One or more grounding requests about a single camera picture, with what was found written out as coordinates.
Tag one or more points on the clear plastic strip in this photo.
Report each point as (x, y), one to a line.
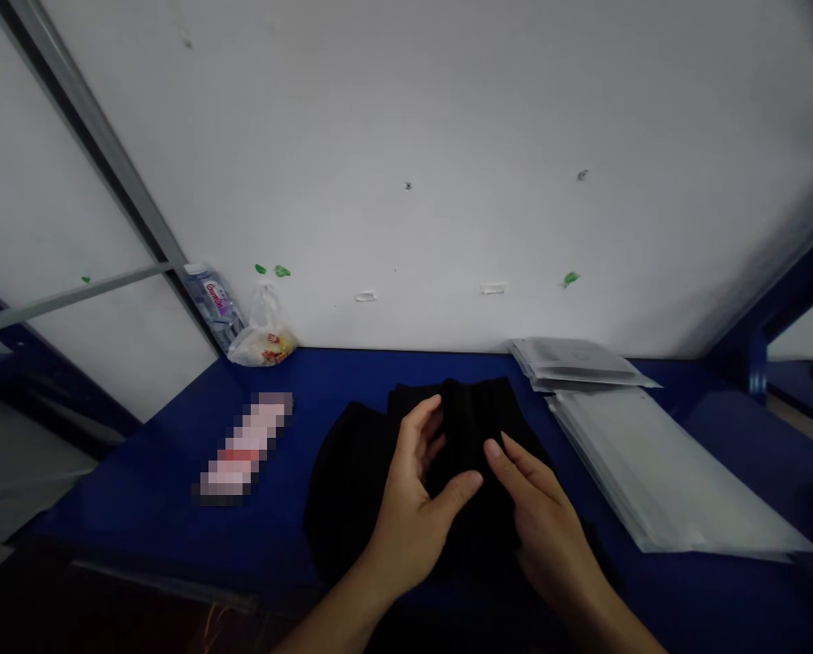
(167, 584)

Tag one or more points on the clear plastic bag with food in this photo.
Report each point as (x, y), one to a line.
(264, 340)

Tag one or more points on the clear plastic water bottle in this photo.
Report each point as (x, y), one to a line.
(215, 303)

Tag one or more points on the flat dark-edged rectangular object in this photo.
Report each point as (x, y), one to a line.
(242, 449)

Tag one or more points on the blue metal frame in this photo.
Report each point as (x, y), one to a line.
(774, 306)

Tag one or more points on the grey metal frame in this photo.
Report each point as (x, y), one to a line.
(113, 170)

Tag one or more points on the person's right hand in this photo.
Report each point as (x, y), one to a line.
(549, 511)

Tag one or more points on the white tape scrap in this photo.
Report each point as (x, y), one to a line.
(492, 287)
(365, 296)

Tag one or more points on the stack of large clear bags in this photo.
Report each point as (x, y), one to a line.
(665, 470)

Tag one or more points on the black fabric garment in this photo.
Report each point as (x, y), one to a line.
(358, 477)

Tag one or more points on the stack of small printed bags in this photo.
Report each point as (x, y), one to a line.
(576, 364)

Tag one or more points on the person's left hand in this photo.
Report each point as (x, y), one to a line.
(406, 504)

